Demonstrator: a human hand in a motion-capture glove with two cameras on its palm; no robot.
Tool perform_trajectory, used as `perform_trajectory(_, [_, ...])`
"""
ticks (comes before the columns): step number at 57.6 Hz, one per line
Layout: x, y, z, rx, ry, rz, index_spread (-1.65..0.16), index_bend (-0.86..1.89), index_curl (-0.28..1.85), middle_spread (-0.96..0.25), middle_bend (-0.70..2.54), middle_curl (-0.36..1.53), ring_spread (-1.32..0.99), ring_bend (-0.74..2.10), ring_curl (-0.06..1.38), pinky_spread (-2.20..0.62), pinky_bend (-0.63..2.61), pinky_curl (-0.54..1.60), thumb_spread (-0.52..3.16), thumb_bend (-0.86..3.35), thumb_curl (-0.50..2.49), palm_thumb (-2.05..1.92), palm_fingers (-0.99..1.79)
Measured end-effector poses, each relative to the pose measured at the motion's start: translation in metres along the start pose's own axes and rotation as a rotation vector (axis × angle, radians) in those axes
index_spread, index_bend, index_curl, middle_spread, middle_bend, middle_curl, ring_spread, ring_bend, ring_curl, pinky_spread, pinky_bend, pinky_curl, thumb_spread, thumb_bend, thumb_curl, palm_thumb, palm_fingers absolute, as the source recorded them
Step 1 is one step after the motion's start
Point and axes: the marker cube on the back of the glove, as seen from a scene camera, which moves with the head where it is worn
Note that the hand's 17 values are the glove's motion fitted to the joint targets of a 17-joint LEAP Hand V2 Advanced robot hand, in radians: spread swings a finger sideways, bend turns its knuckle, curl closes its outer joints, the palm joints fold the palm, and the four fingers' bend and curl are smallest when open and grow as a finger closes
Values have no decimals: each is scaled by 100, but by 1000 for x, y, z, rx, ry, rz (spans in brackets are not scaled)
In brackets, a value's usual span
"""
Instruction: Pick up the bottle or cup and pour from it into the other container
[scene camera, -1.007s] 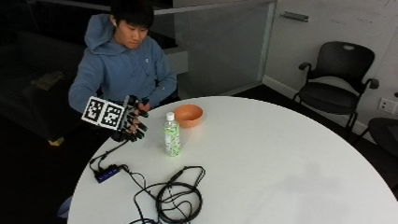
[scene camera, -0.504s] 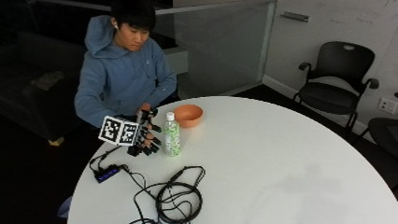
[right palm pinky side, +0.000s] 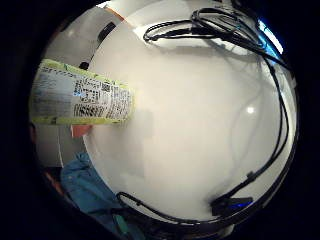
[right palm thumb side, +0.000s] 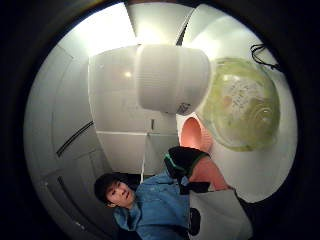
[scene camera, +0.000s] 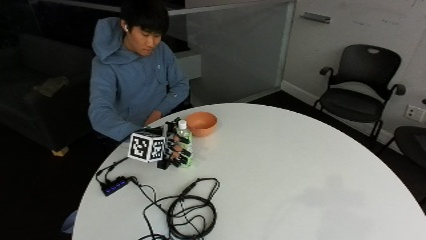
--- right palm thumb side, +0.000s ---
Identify clear greenish plastic bowl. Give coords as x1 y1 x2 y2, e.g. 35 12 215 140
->
195 57 282 153

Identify white ribbed plastic container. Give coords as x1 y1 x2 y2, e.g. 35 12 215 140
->
134 44 212 115

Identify the person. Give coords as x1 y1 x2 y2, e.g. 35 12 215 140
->
93 171 203 240

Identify black cable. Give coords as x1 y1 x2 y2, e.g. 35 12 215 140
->
249 43 283 72

